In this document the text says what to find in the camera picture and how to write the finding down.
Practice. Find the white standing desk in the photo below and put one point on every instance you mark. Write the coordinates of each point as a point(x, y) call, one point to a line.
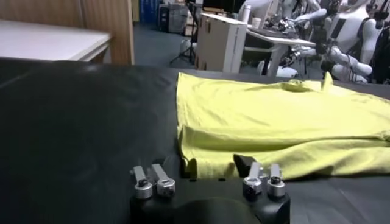
point(277, 41)

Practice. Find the smaller black covered table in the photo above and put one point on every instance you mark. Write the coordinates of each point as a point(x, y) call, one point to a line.
point(15, 70)

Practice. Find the white bottle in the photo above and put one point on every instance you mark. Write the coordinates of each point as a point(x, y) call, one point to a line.
point(246, 13)

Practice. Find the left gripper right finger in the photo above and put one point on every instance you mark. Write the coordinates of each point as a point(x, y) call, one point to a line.
point(254, 179)

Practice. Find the white cup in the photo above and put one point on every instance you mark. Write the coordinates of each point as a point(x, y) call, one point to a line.
point(256, 22)

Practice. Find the white rectangular table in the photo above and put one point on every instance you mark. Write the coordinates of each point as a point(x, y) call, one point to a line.
point(45, 39)

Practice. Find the tall white cardboard box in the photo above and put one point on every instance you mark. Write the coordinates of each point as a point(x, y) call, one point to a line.
point(219, 42)

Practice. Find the black tripod stand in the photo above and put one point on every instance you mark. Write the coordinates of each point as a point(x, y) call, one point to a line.
point(191, 39)

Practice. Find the yellow-green t-shirt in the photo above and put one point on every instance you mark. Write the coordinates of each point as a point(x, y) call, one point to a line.
point(259, 121)

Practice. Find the large black table cover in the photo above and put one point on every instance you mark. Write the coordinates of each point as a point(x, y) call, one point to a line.
point(91, 128)

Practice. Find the white humanoid robot raised arm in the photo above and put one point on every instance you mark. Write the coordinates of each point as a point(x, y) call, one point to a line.
point(307, 13)

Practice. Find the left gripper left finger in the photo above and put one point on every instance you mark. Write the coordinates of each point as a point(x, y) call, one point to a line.
point(164, 184)

